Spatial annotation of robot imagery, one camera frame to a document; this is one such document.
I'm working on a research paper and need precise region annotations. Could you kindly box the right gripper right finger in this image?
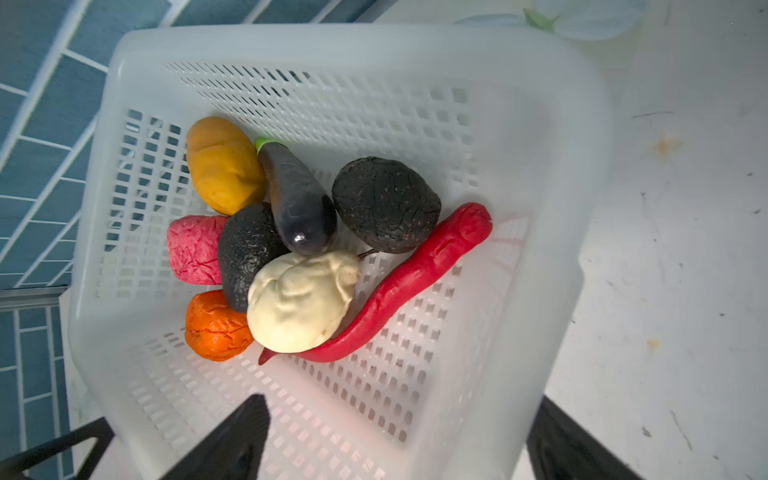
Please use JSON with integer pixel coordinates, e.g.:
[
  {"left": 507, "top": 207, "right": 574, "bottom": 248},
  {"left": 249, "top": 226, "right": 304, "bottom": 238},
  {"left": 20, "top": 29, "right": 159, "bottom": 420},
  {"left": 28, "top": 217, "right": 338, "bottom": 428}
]
[{"left": 526, "top": 396, "right": 641, "bottom": 480}]

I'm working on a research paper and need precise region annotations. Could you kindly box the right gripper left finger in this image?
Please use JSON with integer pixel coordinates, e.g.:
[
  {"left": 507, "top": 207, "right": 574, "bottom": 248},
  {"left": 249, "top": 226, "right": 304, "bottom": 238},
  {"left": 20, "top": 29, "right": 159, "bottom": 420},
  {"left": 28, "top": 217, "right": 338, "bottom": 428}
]
[{"left": 163, "top": 394, "right": 271, "bottom": 480}]

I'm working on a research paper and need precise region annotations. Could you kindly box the cream white bun toy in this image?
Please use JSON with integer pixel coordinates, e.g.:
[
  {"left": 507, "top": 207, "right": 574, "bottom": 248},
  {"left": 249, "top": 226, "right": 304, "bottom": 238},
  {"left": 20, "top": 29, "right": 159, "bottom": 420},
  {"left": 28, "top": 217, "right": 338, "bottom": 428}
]
[{"left": 247, "top": 250, "right": 362, "bottom": 354}]

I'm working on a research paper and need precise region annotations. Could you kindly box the red chili pepper toy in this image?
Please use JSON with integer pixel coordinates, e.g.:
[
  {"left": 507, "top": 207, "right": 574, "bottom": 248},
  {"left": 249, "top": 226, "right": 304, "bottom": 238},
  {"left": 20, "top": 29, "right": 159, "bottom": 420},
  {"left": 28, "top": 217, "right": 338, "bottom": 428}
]
[{"left": 297, "top": 202, "right": 493, "bottom": 363}]

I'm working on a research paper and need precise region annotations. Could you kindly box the orange crinkled food toy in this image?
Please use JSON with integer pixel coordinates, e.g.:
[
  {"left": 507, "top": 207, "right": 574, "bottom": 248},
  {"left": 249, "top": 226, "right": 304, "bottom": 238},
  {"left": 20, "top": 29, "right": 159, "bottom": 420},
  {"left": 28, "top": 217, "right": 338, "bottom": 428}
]
[{"left": 185, "top": 290, "right": 254, "bottom": 362}]

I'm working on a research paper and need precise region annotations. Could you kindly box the pink crinkled food toy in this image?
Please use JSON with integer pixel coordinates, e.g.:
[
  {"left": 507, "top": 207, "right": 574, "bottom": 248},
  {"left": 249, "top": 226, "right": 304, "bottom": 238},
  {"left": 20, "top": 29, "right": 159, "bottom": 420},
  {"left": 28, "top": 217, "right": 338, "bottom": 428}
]
[{"left": 167, "top": 215, "right": 229, "bottom": 286}]

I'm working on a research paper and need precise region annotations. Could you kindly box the dark round crinkled food toy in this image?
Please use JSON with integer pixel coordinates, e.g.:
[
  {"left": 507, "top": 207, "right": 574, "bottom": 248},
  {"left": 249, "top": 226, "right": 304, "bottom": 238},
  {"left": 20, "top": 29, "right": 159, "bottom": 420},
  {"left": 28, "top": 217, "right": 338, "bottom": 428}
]
[{"left": 332, "top": 157, "right": 442, "bottom": 254}]

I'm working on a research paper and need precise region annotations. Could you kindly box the white plastic mesh basket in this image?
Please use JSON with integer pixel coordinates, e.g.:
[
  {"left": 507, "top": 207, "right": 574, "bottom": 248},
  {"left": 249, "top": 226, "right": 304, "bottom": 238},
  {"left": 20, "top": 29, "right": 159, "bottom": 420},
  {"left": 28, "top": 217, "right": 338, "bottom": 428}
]
[{"left": 67, "top": 23, "right": 613, "bottom": 480}]

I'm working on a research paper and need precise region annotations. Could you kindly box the black avocado toy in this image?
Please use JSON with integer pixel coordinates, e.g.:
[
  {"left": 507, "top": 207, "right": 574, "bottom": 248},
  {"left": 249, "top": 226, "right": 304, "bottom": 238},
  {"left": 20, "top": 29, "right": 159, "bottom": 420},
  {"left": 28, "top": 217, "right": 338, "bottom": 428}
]
[{"left": 218, "top": 202, "right": 290, "bottom": 313}]

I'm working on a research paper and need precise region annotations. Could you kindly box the dark purple eggplant toy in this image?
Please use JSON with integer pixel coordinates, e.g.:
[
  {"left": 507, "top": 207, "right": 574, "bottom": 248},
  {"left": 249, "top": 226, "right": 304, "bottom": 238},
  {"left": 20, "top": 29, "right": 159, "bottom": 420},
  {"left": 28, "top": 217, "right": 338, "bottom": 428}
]
[{"left": 255, "top": 138, "right": 337, "bottom": 256}]

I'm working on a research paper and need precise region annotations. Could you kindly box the yellow potato toy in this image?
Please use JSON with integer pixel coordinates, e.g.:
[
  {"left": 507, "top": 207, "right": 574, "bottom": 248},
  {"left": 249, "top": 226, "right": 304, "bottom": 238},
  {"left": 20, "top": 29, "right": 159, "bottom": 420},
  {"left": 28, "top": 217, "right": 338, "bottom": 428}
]
[{"left": 186, "top": 116, "right": 267, "bottom": 216}]

